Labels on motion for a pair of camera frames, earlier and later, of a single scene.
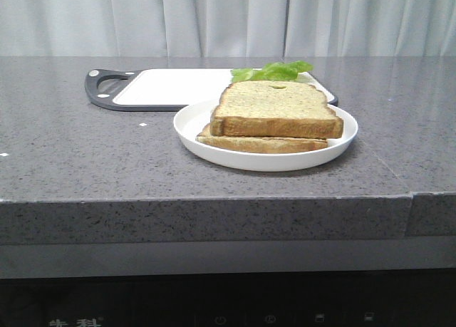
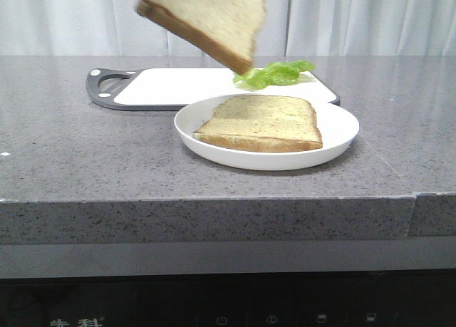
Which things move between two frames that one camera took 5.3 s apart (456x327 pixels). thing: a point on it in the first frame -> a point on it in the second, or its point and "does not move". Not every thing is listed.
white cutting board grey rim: (168, 89) does not move
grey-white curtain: (227, 21) does not move
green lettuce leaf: (274, 72) does not move
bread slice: (274, 109) -> (226, 20)
